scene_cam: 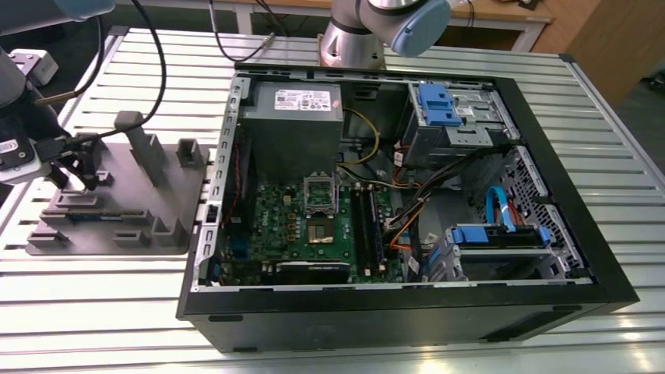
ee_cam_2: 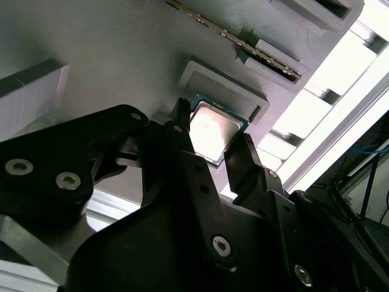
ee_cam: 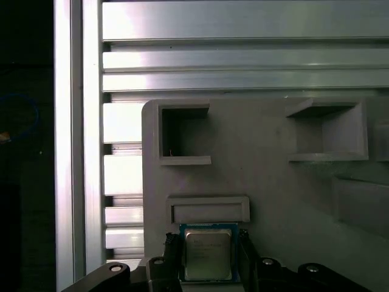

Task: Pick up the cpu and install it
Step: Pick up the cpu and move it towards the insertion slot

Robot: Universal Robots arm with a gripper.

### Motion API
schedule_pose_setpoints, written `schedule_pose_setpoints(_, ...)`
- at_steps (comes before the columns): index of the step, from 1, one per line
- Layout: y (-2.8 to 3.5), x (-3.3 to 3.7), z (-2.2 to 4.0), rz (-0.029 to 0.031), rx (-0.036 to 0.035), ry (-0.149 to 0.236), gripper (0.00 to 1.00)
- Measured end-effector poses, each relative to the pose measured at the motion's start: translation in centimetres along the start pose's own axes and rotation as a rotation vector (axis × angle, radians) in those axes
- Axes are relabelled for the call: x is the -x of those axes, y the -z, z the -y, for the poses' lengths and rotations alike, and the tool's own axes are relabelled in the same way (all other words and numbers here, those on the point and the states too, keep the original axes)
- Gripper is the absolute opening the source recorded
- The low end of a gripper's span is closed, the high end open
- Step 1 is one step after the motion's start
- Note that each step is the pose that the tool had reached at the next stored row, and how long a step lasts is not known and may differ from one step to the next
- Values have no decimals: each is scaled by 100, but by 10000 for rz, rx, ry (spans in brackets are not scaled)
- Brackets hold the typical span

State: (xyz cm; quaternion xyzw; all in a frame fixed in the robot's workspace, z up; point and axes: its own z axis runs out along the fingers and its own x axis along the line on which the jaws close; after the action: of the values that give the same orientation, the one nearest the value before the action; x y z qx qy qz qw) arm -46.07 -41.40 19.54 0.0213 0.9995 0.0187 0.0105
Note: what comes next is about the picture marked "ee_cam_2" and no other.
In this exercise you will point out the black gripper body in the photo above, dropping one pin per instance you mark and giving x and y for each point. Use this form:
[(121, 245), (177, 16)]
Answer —
[(136, 258)]

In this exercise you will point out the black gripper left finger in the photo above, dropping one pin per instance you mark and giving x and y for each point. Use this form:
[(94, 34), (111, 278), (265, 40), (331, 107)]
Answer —
[(45, 158)]

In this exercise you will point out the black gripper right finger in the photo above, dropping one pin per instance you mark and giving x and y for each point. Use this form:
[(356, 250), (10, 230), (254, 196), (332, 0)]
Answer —
[(273, 194)]

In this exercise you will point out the silver CPU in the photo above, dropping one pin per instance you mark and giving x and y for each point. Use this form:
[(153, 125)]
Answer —
[(212, 127)]

